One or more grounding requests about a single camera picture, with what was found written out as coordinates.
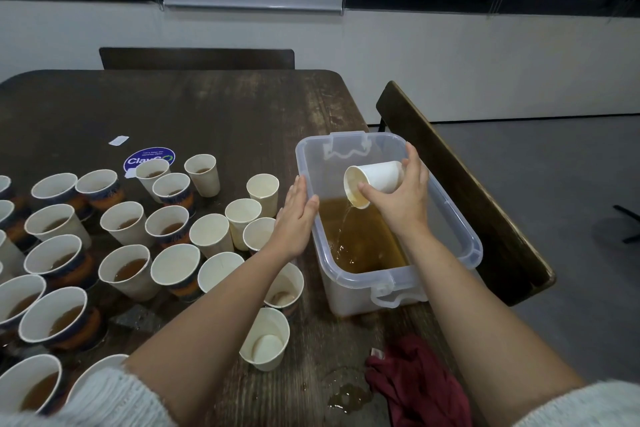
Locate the dark wooden table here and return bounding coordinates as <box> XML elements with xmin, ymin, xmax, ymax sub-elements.
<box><xmin>0</xmin><ymin>69</ymin><xmax>496</xmax><ymax>427</ymax></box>

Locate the group of paper cups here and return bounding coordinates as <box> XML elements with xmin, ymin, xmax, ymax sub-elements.
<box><xmin>0</xmin><ymin>152</ymin><xmax>281</xmax><ymax>413</ymax></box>

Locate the person's left forearm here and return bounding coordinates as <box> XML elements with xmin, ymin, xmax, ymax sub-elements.
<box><xmin>0</xmin><ymin>246</ymin><xmax>301</xmax><ymax>427</ymax></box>

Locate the person's left hand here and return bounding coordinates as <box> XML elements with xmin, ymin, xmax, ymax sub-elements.
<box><xmin>268</xmin><ymin>174</ymin><xmax>321</xmax><ymax>261</ymax></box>

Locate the round blue sticker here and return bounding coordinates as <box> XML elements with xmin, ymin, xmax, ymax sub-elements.
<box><xmin>123</xmin><ymin>146</ymin><xmax>177</xmax><ymax>179</ymax></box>

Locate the round white side table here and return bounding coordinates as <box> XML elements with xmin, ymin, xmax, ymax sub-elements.
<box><xmin>612</xmin><ymin>203</ymin><xmax>640</xmax><ymax>245</ymax></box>

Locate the white paper cup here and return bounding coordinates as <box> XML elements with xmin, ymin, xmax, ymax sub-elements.
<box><xmin>246</xmin><ymin>172</ymin><xmax>281</xmax><ymax>219</ymax></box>
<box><xmin>224</xmin><ymin>197</ymin><xmax>263</xmax><ymax>251</ymax></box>
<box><xmin>343</xmin><ymin>160</ymin><xmax>404</xmax><ymax>209</ymax></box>

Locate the dark wooden chair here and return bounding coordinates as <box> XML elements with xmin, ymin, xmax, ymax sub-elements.
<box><xmin>99</xmin><ymin>47</ymin><xmax>297</xmax><ymax>71</ymax></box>
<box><xmin>376</xmin><ymin>80</ymin><xmax>557</xmax><ymax>307</ymax></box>

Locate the person's right hand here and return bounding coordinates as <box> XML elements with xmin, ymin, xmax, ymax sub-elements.
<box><xmin>355</xmin><ymin>141</ymin><xmax>431</xmax><ymax>241</ymax></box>

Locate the dark red cloth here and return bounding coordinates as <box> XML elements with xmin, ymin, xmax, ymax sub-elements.
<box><xmin>364</xmin><ymin>334</ymin><xmax>473</xmax><ymax>427</ymax></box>

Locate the person's right forearm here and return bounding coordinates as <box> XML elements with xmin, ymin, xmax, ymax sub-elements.
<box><xmin>405</xmin><ymin>226</ymin><xmax>640</xmax><ymax>427</ymax></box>

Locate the clear plastic storage bin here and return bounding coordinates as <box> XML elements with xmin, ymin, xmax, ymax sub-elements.
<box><xmin>295</xmin><ymin>131</ymin><xmax>484</xmax><ymax>318</ymax></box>

